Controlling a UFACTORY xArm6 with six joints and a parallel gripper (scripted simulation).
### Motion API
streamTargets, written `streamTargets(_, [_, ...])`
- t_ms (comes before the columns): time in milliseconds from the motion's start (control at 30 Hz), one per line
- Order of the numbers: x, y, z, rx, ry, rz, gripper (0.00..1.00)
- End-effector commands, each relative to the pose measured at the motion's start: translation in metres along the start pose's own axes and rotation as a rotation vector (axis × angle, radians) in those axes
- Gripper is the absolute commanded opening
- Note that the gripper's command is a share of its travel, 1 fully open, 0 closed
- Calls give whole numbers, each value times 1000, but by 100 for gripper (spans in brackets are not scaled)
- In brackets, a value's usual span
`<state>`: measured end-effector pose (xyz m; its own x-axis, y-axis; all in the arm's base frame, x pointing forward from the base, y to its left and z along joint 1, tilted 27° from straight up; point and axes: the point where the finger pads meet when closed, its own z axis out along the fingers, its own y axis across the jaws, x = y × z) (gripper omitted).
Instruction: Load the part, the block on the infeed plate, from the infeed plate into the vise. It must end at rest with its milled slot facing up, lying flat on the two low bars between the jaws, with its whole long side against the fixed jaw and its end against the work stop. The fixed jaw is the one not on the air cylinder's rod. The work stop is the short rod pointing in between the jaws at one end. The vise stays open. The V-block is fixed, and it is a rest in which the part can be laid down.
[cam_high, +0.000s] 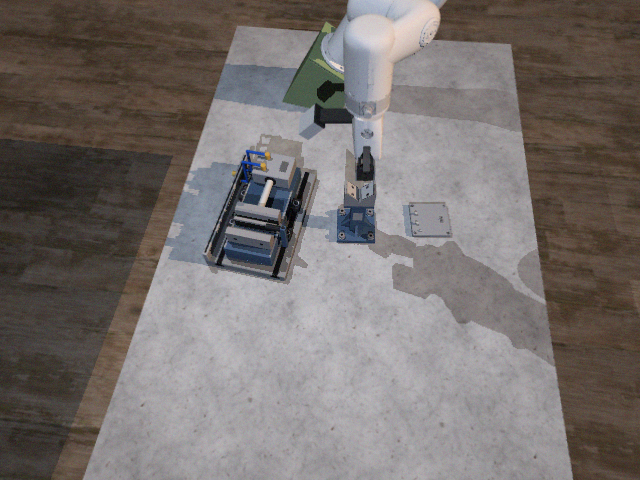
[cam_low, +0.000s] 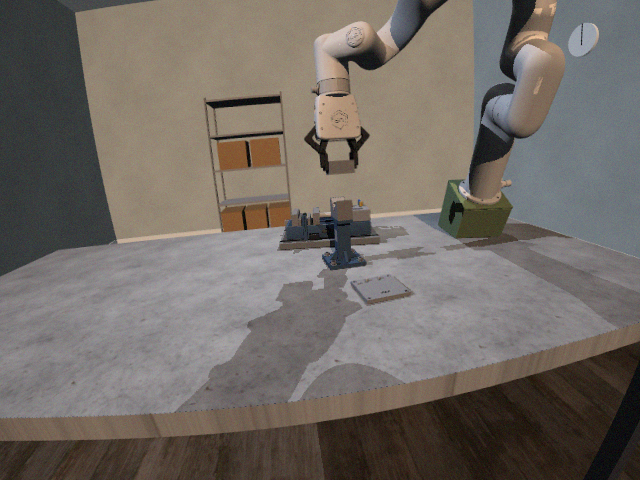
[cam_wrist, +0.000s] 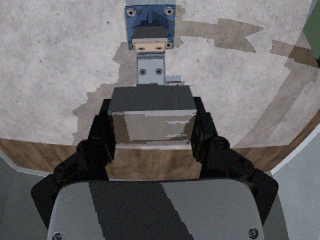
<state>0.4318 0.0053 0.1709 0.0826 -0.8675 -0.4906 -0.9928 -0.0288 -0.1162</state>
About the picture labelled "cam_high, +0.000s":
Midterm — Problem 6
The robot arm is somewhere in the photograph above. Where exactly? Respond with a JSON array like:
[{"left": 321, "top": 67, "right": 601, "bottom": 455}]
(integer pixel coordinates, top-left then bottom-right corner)
[{"left": 299, "top": 0, "right": 447, "bottom": 140}]

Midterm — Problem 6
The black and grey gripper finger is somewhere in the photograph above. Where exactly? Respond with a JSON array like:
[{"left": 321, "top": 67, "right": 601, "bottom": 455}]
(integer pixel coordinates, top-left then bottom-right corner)
[{"left": 357, "top": 146, "right": 374, "bottom": 181}]

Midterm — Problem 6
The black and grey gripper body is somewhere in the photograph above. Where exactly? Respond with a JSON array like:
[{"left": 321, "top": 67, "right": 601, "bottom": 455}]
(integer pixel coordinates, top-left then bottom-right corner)
[{"left": 345, "top": 104, "right": 389, "bottom": 160}]

